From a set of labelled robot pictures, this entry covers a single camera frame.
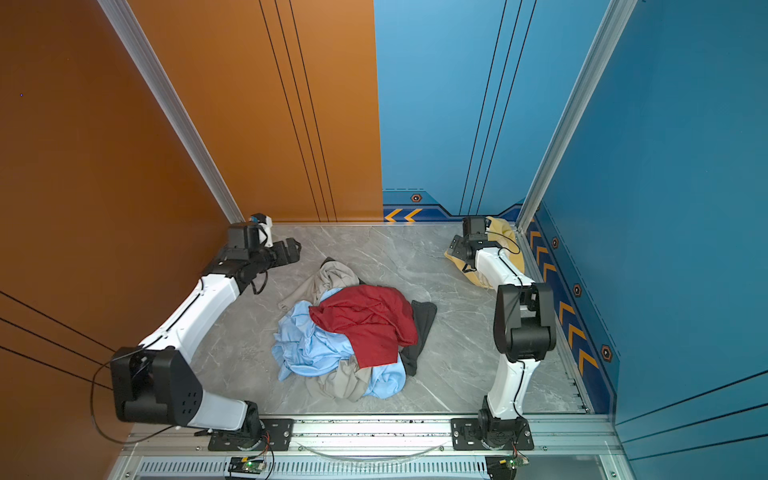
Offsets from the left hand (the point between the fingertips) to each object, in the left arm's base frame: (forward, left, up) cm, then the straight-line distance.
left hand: (287, 244), depth 86 cm
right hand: (+8, -55, -10) cm, 56 cm away
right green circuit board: (-50, -58, -21) cm, 80 cm away
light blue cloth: (-27, -8, -11) cm, 30 cm away
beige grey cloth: (-34, -21, -13) cm, 42 cm away
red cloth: (-18, -27, -12) cm, 35 cm away
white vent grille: (-51, -30, -21) cm, 63 cm away
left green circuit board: (-51, +4, -23) cm, 56 cm away
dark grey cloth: (-12, -41, -18) cm, 46 cm away
